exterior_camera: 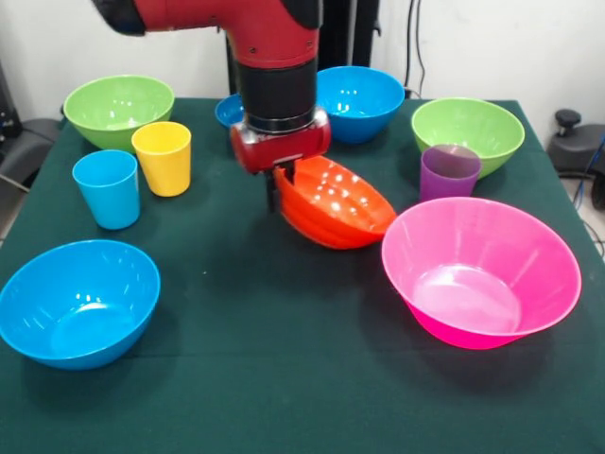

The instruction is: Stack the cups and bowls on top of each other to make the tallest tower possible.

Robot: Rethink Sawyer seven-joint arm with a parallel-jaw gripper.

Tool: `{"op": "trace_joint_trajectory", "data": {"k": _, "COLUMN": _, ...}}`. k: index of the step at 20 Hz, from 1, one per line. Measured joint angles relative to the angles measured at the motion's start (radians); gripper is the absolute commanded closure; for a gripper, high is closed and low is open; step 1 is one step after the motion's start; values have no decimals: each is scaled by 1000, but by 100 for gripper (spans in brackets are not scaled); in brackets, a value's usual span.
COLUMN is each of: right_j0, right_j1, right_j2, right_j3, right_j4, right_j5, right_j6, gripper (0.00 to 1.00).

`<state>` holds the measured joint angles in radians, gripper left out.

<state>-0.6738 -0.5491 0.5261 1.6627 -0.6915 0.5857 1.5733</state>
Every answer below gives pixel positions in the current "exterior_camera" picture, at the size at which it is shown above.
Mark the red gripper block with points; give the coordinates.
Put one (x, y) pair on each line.
(279, 149)

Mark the orange plastic bowl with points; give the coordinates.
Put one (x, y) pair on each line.
(340, 208)

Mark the light blue plastic cup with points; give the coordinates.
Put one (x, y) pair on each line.
(108, 194)

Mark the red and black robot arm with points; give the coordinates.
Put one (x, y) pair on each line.
(264, 47)

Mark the small dark blue bowl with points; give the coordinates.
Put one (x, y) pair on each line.
(229, 111)

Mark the light blue plastic bowl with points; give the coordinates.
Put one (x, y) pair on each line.
(80, 307)
(364, 106)

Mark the yellow plastic cup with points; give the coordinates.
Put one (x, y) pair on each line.
(163, 161)

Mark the dark green tablecloth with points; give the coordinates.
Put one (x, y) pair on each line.
(283, 307)

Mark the purple plastic cup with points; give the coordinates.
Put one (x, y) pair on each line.
(449, 175)

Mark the green plastic bowl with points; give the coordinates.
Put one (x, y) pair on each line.
(118, 106)
(468, 127)

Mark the large pink plastic bowl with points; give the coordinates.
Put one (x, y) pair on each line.
(472, 265)

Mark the grey chair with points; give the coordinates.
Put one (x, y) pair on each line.
(23, 151)

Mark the black device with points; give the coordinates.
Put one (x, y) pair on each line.
(5, 113)

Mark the black equipment with knob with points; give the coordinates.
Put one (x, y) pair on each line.
(576, 146)

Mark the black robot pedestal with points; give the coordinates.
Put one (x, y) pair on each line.
(347, 33)

